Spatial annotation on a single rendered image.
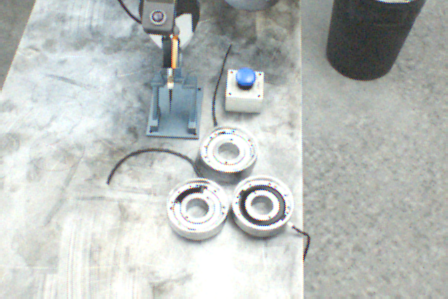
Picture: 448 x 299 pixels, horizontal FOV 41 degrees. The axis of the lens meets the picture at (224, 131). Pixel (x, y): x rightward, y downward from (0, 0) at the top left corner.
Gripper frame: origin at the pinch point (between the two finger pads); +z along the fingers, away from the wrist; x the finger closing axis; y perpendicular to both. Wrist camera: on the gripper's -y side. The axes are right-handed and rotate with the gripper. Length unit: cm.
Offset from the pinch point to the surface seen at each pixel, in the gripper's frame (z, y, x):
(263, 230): 15.9, -25.3, -17.1
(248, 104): 17.1, 2.1, -14.0
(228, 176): 17.0, -14.5, -10.9
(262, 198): 17.9, -18.1, -17.0
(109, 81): 19.6, 8.1, 14.2
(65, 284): 19.5, -35.1, 14.2
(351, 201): 100, 30, -53
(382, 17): 65, 82, -60
